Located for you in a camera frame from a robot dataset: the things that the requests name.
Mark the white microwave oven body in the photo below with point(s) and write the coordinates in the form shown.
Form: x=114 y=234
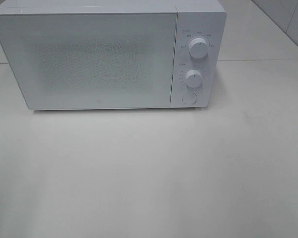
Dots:
x=193 y=18

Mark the upper white power knob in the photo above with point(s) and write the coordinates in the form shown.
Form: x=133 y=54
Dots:
x=198 y=47

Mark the white microwave door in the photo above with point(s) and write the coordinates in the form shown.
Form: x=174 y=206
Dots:
x=91 y=61

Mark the round white door-open button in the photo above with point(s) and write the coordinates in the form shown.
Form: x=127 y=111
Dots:
x=189 y=98

